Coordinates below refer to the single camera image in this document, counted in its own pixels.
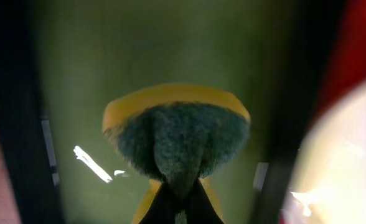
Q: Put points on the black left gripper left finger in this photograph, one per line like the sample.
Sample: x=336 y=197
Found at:
x=162 y=209

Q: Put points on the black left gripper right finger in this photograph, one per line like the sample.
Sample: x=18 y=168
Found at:
x=198 y=208

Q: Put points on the green and yellow sponge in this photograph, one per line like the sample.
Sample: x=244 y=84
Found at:
x=175 y=134

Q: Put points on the white plate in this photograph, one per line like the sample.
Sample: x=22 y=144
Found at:
x=329 y=179

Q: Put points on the green tray with black rim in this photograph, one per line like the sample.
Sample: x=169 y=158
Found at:
x=61 y=62

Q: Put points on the red plastic tray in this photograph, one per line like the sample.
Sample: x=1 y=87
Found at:
x=347 y=66

